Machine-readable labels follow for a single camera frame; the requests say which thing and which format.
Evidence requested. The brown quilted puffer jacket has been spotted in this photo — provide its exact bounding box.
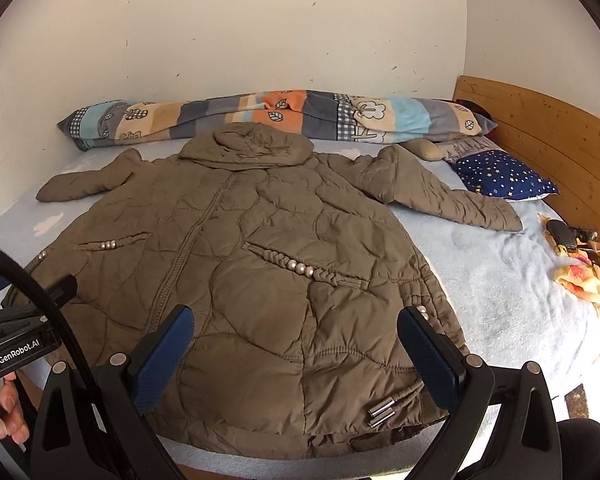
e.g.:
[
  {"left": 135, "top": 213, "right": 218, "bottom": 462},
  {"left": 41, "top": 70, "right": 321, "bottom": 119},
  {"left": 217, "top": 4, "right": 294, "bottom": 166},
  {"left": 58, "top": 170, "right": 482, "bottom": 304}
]
[{"left": 29, "top": 124, "right": 522, "bottom": 460}]

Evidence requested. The black small object on cloth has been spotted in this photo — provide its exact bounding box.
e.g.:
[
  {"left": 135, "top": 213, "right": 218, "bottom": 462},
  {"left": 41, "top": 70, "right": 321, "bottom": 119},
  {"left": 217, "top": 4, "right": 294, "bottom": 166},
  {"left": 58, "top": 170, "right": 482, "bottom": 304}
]
[{"left": 545, "top": 219, "right": 598, "bottom": 252}]

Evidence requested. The navy star-patterned pillow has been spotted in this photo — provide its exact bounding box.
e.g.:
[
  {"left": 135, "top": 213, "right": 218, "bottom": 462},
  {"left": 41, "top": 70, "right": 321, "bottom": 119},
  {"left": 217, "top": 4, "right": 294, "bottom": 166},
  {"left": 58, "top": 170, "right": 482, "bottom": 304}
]
[{"left": 452, "top": 150, "right": 559, "bottom": 202}]

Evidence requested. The light blue cloud bedsheet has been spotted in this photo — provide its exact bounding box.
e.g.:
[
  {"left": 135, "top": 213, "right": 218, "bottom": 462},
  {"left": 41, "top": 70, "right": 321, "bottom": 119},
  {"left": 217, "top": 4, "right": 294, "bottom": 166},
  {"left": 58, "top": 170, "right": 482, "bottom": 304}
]
[{"left": 0, "top": 141, "right": 600, "bottom": 479}]

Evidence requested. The left hand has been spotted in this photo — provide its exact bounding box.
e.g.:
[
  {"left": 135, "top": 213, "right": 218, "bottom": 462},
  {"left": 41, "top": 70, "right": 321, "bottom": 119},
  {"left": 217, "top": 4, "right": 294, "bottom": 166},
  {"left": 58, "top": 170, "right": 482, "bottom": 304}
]
[{"left": 0, "top": 372, "right": 30, "bottom": 445}]

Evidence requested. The grey patterned pillow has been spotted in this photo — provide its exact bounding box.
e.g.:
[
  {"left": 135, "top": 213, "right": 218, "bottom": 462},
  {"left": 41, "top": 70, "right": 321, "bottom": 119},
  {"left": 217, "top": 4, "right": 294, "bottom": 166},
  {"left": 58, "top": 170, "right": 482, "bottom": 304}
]
[{"left": 437, "top": 136, "right": 501, "bottom": 165}]

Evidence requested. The colourful patchwork rolled duvet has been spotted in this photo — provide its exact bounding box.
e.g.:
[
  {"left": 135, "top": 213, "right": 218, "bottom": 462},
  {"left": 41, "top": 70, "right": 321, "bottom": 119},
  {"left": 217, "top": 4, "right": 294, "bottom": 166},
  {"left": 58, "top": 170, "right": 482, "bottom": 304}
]
[{"left": 57, "top": 90, "right": 496, "bottom": 151}]

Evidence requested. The yellow floral cloth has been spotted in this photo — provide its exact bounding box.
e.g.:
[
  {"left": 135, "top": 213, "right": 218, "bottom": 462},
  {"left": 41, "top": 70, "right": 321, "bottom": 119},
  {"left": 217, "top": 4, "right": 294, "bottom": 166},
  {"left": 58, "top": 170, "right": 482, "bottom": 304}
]
[{"left": 539, "top": 214, "right": 600, "bottom": 317}]

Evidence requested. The wooden headboard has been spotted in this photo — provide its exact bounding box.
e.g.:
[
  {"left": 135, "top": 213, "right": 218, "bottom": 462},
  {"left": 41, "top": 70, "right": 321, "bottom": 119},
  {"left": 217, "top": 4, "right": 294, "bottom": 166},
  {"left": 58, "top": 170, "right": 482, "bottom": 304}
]
[{"left": 454, "top": 76, "right": 600, "bottom": 236}]

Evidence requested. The black cable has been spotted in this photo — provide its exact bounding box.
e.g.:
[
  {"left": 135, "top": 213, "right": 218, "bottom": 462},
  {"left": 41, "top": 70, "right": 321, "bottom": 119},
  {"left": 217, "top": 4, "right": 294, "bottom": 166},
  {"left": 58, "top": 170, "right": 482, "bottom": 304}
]
[{"left": 0, "top": 235, "right": 112, "bottom": 441}]

